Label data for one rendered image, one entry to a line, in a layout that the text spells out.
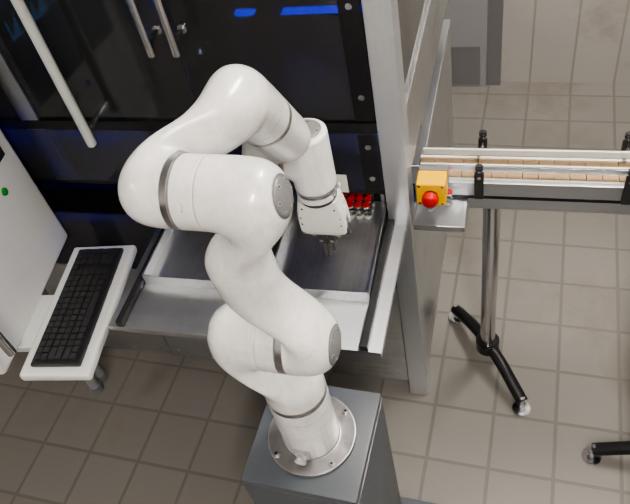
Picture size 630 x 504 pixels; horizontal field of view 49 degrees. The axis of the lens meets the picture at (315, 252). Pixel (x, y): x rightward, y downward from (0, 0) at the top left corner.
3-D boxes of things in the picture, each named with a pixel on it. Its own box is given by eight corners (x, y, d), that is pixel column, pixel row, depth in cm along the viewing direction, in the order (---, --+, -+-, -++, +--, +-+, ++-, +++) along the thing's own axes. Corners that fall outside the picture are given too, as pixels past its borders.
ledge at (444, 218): (420, 193, 189) (420, 187, 187) (469, 194, 185) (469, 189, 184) (414, 230, 180) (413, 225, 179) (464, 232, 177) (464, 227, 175)
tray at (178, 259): (189, 194, 202) (186, 185, 199) (273, 197, 195) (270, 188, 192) (146, 283, 181) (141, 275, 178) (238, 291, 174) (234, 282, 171)
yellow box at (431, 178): (420, 185, 177) (419, 164, 171) (448, 186, 175) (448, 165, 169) (416, 206, 172) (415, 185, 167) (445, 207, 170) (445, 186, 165)
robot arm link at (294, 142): (190, 143, 108) (258, 184, 137) (286, 146, 103) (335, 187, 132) (197, 88, 109) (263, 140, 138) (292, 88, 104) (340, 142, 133)
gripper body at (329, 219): (346, 178, 137) (353, 217, 145) (297, 176, 140) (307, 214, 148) (338, 204, 133) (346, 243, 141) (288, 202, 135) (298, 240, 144)
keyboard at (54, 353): (80, 251, 204) (77, 246, 202) (124, 250, 202) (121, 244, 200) (31, 367, 178) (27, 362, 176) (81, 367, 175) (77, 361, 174)
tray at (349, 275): (298, 199, 192) (296, 190, 190) (390, 202, 186) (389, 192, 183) (268, 294, 171) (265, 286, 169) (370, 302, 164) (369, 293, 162)
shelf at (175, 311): (176, 198, 205) (174, 193, 203) (410, 208, 186) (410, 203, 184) (110, 330, 175) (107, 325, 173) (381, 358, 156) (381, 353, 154)
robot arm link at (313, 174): (285, 195, 134) (331, 198, 131) (271, 143, 124) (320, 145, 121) (296, 166, 139) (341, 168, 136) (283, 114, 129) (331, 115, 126)
